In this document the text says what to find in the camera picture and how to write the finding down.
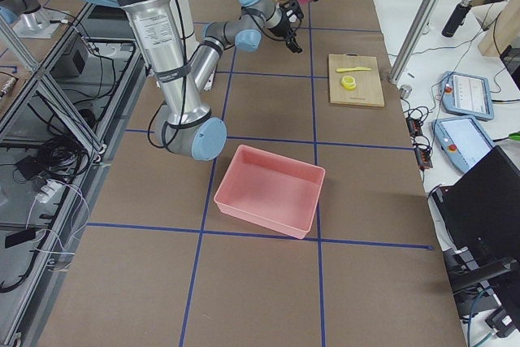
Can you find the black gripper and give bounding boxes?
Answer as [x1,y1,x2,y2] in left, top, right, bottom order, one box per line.
[270,9,302,54]

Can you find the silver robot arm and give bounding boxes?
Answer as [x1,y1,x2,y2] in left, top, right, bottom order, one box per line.
[81,0,304,161]

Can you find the black water bottle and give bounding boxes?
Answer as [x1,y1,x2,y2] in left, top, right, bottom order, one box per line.
[441,0,473,37]

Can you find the yellow plastic knife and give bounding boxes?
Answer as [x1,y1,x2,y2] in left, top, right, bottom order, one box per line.
[336,66,372,73]

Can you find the bamboo cutting board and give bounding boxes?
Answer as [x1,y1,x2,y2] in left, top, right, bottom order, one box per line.
[328,54,384,107]

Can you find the small silver cylinder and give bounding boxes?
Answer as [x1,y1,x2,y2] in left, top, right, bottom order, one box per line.
[399,84,412,100]

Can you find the far blue teach pendant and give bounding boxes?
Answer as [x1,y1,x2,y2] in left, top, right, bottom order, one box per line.
[440,72,494,121]

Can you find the blue teach pendant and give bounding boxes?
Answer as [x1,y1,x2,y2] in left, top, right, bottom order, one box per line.
[432,115,495,173]
[440,72,494,121]

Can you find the pink plastic bin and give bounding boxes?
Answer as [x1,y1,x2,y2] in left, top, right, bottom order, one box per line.
[214,145,326,239]

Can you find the near blue teach pendant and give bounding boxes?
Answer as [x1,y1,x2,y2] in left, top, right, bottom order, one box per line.
[432,115,495,173]

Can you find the black laptop monitor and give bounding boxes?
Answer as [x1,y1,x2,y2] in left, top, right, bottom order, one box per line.
[432,146,519,262]

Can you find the aluminium frame post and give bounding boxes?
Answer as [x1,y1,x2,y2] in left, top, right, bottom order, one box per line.
[388,0,439,85]

